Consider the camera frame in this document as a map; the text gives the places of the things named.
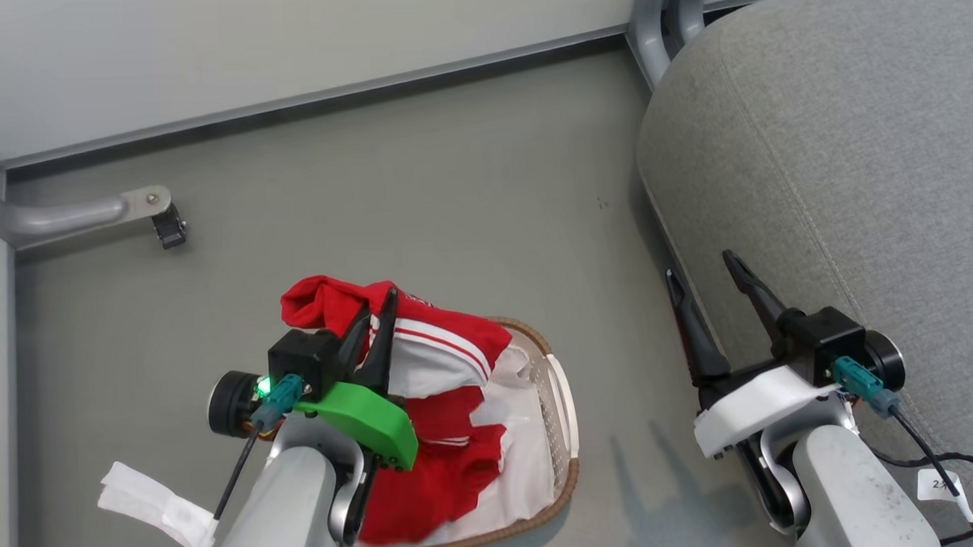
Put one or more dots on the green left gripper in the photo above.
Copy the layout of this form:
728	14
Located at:
370	419

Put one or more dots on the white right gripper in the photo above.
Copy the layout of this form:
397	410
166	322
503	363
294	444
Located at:
754	406

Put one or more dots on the red clothing with white trim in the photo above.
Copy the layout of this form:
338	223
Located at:
453	485

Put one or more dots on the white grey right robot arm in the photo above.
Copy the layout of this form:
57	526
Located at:
854	495

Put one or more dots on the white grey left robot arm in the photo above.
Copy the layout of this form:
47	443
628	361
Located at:
288	507

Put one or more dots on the white laundry basket brown rim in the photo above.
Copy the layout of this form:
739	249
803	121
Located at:
560	400

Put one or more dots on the black round left wrist motor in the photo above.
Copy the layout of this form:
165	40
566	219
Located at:
230	404

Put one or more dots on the black round wrist motor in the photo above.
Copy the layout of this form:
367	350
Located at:
888	361
230	404

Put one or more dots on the black round right wrist motor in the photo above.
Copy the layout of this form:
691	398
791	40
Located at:
888	361

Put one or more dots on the white fabric garment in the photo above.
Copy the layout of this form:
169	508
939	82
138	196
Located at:
519	467

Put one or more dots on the grey fabric sofa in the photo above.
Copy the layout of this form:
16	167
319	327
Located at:
855	171

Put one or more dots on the black caster wheel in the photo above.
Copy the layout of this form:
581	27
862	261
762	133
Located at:
169	228

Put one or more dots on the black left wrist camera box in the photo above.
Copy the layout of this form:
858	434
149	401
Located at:
302	357

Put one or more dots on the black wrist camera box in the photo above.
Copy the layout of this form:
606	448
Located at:
825	338
302	357

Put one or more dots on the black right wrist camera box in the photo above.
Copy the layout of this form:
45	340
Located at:
825	338

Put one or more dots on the grey metal frame post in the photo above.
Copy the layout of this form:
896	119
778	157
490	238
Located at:
648	33

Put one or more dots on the grey metal frame leg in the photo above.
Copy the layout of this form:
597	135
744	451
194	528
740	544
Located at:
63	214

